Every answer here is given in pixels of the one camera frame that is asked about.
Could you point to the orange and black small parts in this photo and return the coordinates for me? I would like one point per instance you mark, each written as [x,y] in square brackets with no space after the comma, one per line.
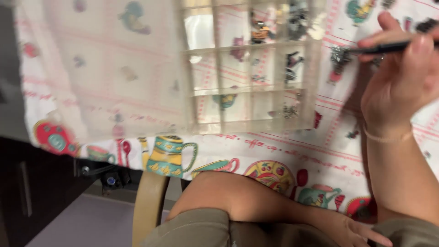
[260,29]

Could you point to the black small part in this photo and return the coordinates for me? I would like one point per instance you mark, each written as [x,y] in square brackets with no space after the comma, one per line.
[427,25]

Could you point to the olive green garment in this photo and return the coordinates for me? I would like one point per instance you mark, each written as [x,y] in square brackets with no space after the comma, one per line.
[212,231]

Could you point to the white printed teapot tablecloth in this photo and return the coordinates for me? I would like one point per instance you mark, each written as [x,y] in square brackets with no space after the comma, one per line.
[308,154]

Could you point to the person's left fingers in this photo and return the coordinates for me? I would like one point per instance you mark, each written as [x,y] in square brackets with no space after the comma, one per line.
[373,237]

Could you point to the person's left hand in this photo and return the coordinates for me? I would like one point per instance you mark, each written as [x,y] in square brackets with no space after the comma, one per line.
[353,235]

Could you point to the black thin hand tool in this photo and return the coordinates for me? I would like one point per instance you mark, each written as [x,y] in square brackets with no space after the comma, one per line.
[384,48]

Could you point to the clear plastic compartment organizer box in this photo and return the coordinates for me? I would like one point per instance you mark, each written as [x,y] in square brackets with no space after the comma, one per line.
[247,68]

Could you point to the person's right hand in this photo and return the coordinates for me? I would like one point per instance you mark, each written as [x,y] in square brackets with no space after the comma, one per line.
[401,85]

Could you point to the person's right fingers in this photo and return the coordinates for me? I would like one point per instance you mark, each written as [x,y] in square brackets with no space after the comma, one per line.
[384,39]

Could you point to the small grey metal part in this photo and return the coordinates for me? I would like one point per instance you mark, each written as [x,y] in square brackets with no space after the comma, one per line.
[339,56]

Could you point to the light wooden chair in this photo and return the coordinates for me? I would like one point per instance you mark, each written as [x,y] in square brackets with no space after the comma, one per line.
[147,209]

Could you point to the dark brown cabinet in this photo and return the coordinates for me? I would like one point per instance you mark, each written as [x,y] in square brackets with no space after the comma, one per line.
[37,192]

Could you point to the tiny silver metal parts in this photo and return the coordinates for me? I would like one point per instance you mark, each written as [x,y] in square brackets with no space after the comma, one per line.
[289,111]

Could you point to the grey small parts heap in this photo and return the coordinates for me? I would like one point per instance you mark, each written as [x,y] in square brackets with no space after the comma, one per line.
[297,20]

